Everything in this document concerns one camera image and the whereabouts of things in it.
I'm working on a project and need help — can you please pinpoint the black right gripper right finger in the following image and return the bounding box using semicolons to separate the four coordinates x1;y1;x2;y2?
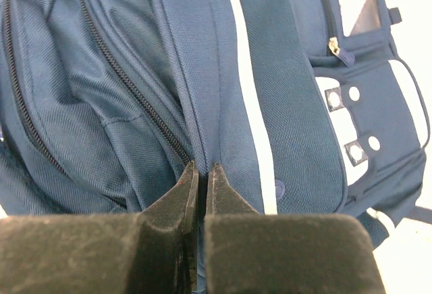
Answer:
206;163;258;215

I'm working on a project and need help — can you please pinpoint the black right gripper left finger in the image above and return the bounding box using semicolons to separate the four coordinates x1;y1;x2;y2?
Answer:
138;162;199;293

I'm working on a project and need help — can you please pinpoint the navy blue student backpack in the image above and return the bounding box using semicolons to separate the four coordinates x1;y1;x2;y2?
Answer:
1;0;431;293

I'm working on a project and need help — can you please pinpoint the pink ruler in pocket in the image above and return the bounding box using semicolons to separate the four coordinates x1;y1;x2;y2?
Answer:
338;0;381;36

